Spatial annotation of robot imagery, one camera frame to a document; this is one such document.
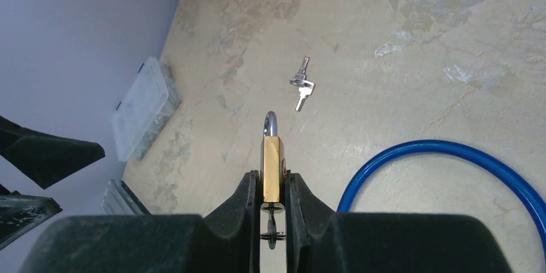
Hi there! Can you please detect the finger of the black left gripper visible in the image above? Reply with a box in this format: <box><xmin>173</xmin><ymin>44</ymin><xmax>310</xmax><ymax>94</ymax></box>
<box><xmin>1</xmin><ymin>185</ymin><xmax>62</xmax><ymax>250</ymax></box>
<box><xmin>1</xmin><ymin>117</ymin><xmax>106</xmax><ymax>189</ymax></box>

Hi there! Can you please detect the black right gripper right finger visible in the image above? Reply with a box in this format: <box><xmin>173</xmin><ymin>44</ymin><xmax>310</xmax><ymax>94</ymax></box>
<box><xmin>285</xmin><ymin>173</ymin><xmax>511</xmax><ymax>272</ymax></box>

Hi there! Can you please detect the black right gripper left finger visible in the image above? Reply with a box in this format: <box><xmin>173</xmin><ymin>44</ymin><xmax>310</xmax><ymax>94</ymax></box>
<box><xmin>21</xmin><ymin>171</ymin><xmax>259</xmax><ymax>272</ymax></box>

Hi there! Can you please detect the small padlock key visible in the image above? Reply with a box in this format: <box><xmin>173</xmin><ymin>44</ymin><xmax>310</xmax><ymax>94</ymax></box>
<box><xmin>260</xmin><ymin>203</ymin><xmax>286</xmax><ymax>250</ymax></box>

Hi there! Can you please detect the brass padlock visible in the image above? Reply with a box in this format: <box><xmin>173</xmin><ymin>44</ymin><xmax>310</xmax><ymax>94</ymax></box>
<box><xmin>259</xmin><ymin>111</ymin><xmax>287</xmax><ymax>213</ymax></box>

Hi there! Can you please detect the silver key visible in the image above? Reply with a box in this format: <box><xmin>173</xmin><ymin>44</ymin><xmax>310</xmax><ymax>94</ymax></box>
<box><xmin>290</xmin><ymin>56</ymin><xmax>310</xmax><ymax>86</ymax></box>

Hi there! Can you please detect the clear plastic screw organizer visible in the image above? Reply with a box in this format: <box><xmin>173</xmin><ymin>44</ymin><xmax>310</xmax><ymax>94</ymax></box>
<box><xmin>112</xmin><ymin>57</ymin><xmax>182</xmax><ymax>162</ymax></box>

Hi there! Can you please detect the blue cable lock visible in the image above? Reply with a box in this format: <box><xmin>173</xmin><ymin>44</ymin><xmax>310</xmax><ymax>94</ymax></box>
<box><xmin>336</xmin><ymin>139</ymin><xmax>545</xmax><ymax>249</ymax></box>

